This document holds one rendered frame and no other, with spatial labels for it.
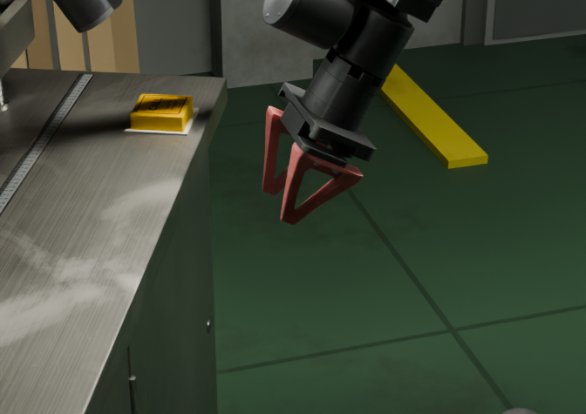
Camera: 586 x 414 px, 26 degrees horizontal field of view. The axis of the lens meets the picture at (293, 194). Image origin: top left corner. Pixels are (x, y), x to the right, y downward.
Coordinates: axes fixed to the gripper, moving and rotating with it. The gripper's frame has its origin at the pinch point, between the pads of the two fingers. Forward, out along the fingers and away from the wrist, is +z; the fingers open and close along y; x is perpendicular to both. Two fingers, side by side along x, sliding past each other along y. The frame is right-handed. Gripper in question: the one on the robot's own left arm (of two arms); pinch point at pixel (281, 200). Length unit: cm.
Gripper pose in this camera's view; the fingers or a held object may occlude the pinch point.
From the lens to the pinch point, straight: 116.2
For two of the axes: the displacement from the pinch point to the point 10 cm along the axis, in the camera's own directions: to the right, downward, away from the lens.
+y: 2.9, 4.5, -8.4
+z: -4.7, 8.4, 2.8
